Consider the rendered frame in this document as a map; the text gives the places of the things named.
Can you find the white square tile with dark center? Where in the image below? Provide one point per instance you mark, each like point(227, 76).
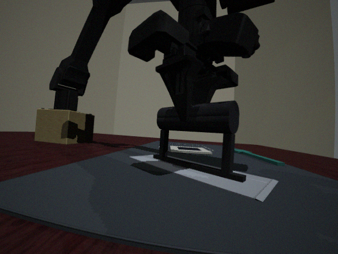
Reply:
point(190, 150)

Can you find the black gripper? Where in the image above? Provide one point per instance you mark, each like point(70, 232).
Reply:
point(187, 71)

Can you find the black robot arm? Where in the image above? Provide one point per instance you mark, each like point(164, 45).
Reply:
point(232, 35)

